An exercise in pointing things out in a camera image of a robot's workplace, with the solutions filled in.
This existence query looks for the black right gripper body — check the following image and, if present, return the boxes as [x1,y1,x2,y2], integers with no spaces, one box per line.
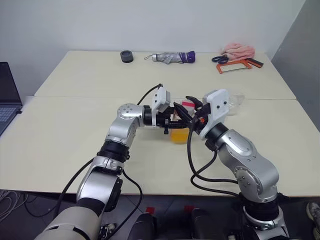
[197,104,212,136]

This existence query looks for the black round tape roll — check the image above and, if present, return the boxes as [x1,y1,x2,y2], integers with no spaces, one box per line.
[119,50,134,64]

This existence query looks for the black orange-edged bar tool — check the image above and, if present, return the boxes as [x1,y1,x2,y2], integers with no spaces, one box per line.
[245,57,265,69]

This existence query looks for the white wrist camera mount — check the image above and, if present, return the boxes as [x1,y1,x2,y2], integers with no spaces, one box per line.
[199,88,237,139]
[150,85,174,128]

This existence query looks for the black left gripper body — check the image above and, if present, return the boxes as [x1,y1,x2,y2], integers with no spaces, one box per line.
[157,106,176,136]

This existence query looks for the dark blue scissors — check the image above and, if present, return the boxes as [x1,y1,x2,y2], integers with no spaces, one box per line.
[211,54,230,64]

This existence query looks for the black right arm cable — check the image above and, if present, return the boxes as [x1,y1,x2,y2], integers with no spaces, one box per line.
[186,119,245,200]

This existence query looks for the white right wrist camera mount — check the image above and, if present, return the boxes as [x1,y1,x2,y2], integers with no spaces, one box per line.
[199,88,237,139]

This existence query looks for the white floor cable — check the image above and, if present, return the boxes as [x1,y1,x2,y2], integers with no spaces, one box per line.
[0,189,29,221]

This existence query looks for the folded silver purple umbrella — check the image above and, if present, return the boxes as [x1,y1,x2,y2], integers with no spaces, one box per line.
[144,50,196,65]

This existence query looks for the pink towel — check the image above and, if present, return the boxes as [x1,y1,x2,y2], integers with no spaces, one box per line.
[220,42,256,61]

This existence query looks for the orange hacksaw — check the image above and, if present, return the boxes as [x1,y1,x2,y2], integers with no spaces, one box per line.
[216,59,251,75]

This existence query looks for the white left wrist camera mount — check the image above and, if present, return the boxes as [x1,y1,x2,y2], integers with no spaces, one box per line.
[150,85,174,128]

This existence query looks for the black floor cable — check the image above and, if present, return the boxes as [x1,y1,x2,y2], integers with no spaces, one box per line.
[24,194,60,219]

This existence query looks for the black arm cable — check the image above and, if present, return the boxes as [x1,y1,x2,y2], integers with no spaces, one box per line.
[51,83,165,235]
[186,119,245,200]

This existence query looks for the dark grey laptop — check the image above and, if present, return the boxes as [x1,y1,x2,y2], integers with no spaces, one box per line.
[0,61,24,137]

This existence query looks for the dark rounded shape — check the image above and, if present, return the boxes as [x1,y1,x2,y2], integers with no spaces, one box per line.
[129,212,158,240]
[191,208,221,240]

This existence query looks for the grey sneaker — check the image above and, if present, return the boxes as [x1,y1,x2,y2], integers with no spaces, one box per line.
[306,201,320,236]

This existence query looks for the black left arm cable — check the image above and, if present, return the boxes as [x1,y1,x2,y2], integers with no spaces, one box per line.
[51,83,165,235]

